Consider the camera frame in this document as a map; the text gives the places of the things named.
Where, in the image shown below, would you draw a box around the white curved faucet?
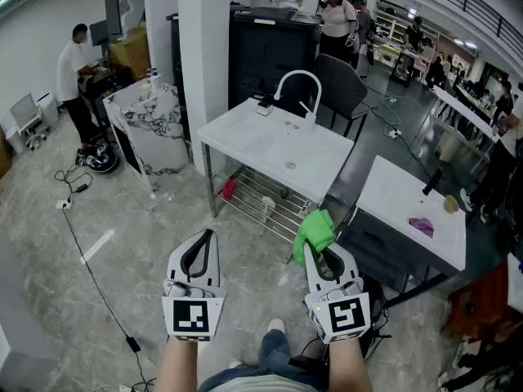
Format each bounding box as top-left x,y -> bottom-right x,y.
273,69 -> 323,134

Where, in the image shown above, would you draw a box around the person's left forearm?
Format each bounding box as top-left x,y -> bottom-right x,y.
153,336 -> 201,392

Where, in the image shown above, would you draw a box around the white office chair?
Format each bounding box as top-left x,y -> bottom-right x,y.
10,92 -> 49,149

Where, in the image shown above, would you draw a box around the green cloth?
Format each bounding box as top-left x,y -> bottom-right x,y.
293,209 -> 337,267

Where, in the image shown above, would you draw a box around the person's right forearm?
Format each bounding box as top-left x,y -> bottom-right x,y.
326,336 -> 375,392

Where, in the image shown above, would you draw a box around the white box appliance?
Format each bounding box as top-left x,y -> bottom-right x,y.
36,92 -> 60,132

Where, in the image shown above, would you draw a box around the dark grey machine cabinet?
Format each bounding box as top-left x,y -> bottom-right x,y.
227,7 -> 324,116

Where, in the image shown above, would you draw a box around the black power cable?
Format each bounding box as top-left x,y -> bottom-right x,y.
396,135 -> 434,181

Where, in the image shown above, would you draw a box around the brown cardboard box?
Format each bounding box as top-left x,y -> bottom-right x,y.
109,25 -> 151,82

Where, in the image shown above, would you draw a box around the brown wooden cabinet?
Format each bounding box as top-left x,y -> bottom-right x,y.
445,259 -> 523,345

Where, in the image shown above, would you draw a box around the metal sink stand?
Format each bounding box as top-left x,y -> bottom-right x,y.
202,140 -> 328,244

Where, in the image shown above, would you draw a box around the person's white printed shirt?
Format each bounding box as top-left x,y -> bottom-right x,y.
199,373 -> 324,392

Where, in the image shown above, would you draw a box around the marble pattern cabinet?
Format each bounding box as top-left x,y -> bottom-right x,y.
101,80 -> 191,198

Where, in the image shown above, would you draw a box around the dark grey chair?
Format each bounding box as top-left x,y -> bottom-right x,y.
312,53 -> 369,138

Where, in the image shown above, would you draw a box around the white waste bin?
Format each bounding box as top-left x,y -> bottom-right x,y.
439,128 -> 465,163

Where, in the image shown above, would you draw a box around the black round device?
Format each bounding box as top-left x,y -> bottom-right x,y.
76,134 -> 120,175

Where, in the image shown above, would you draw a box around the purple cloth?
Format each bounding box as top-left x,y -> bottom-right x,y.
409,216 -> 435,237

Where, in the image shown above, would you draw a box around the black battery pack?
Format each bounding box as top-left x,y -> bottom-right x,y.
288,354 -> 329,388

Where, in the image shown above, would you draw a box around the black cable with adapter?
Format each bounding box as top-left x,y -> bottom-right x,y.
60,207 -> 159,392

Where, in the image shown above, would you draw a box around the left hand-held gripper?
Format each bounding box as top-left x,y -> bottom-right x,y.
161,229 -> 227,343

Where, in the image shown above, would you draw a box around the large white sink basin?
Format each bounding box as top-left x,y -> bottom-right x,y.
197,97 -> 355,206

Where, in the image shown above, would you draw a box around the person's blue jeans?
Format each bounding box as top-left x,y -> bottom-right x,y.
199,327 -> 328,392

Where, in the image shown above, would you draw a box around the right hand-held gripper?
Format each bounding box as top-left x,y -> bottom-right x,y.
303,241 -> 373,345

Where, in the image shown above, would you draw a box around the white long table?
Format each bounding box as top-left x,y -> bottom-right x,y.
431,84 -> 503,167

